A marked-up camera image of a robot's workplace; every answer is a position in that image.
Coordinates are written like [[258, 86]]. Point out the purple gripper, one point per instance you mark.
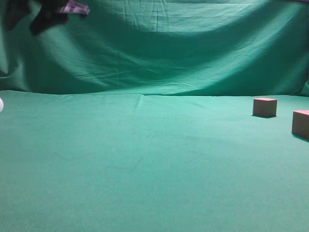
[[52, 13]]

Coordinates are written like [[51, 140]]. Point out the white dimpled golf ball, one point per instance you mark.
[[1, 105]]

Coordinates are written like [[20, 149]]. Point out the brown cube block at edge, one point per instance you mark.
[[300, 123]]

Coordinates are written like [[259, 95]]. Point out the green cloth backdrop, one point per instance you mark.
[[140, 119]]

